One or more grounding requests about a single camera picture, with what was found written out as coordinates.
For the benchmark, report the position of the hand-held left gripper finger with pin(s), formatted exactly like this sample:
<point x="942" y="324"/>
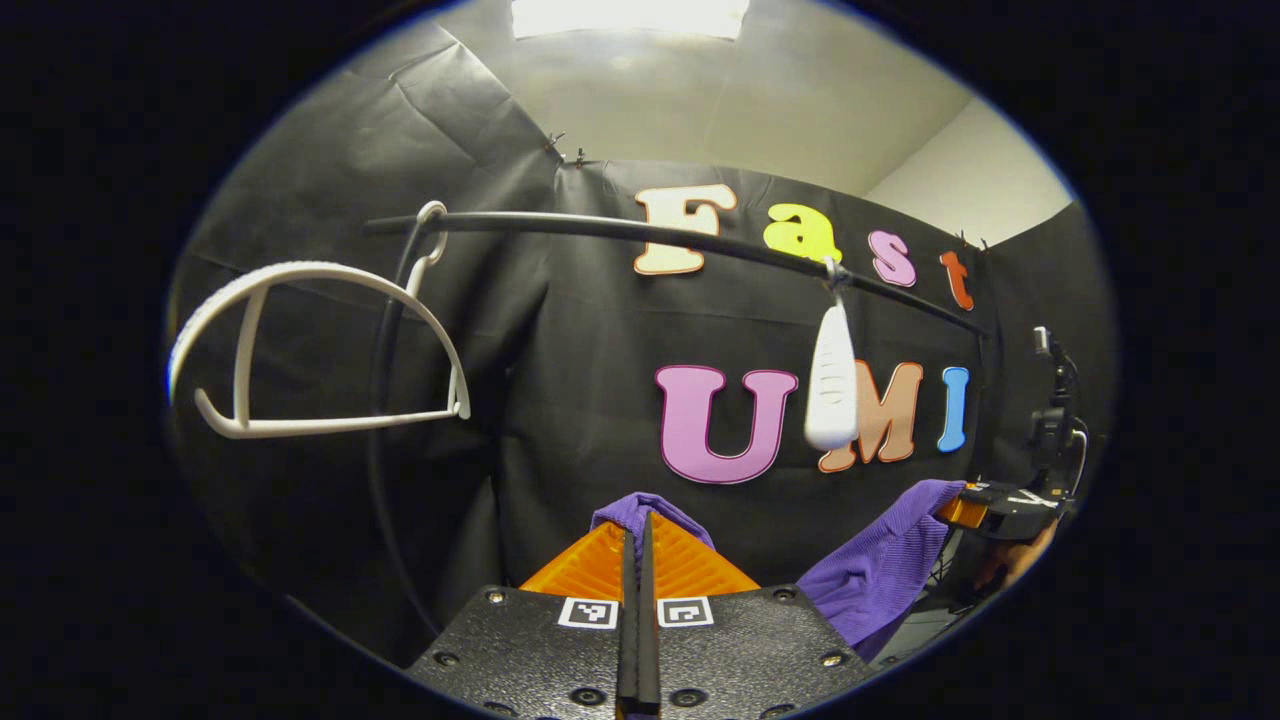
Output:
<point x="628" y="650"/>
<point x="650" y="650"/>

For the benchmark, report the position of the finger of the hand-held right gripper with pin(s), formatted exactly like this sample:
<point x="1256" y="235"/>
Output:
<point x="1015" y="512"/>

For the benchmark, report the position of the purple ribbed shirt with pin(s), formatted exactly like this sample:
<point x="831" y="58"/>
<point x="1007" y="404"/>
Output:
<point x="880" y="570"/>

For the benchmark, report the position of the white plastic hanger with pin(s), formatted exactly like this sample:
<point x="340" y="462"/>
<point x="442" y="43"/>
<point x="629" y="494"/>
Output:
<point x="300" y="268"/>
<point x="832" y="390"/>

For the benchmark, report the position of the black clothes rack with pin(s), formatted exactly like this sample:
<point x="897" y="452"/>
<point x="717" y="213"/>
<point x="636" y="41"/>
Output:
<point x="600" y="229"/>

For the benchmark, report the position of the ceiling light panel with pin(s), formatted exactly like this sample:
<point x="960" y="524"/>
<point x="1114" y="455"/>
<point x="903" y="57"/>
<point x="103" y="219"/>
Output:
<point x="630" y="15"/>

